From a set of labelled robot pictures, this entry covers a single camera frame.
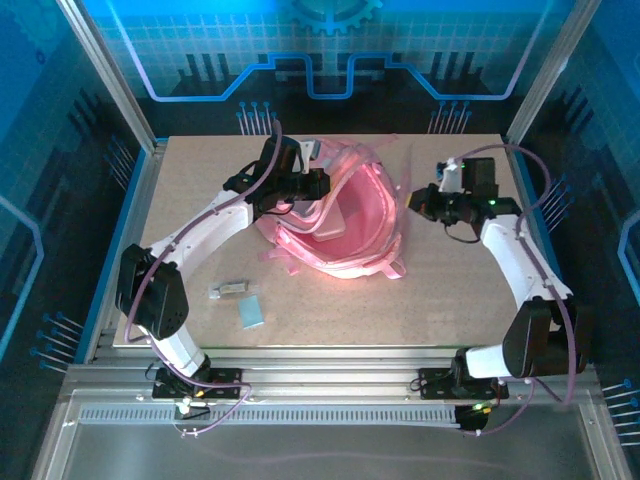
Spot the pink backpack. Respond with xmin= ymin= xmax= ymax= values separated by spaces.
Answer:
xmin=255 ymin=133 xmax=416 ymax=281

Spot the small black right control board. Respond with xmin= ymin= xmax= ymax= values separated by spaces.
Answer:
xmin=455 ymin=403 xmax=494 ymax=432

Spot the grey metal tray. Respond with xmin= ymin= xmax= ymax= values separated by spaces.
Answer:
xmin=29 ymin=389 xmax=634 ymax=480

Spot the aluminium right side rail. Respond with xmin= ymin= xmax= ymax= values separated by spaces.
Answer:
xmin=502 ymin=137 xmax=591 ymax=364

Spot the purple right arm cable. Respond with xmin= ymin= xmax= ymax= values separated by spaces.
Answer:
xmin=449 ymin=143 xmax=576 ymax=437

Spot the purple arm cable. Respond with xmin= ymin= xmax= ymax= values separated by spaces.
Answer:
xmin=122 ymin=118 xmax=255 ymax=440
xmin=449 ymin=143 xmax=576 ymax=437

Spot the aluminium right frame post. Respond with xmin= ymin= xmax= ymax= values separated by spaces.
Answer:
xmin=503 ymin=0 xmax=604 ymax=151

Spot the aluminium frame post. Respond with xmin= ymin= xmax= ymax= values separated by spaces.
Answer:
xmin=503 ymin=0 xmax=604 ymax=151
xmin=55 ymin=0 xmax=170 ymax=154

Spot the aluminium left side rail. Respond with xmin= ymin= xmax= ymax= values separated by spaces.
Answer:
xmin=84 ymin=142 xmax=170 ymax=364

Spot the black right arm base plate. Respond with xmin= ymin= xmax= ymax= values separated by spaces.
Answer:
xmin=418 ymin=367 xmax=509 ymax=400

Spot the aluminium cross rail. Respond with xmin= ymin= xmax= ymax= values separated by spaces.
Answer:
xmin=64 ymin=347 xmax=601 ymax=401

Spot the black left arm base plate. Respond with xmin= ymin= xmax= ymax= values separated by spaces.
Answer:
xmin=152 ymin=367 xmax=244 ymax=400

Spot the aluminium left frame post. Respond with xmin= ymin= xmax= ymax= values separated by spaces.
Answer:
xmin=55 ymin=0 xmax=170 ymax=154

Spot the slotted grey cable duct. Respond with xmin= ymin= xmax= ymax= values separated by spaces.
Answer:
xmin=78 ymin=407 xmax=464 ymax=427

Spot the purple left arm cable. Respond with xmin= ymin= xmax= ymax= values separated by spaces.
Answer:
xmin=122 ymin=118 xmax=255 ymax=440

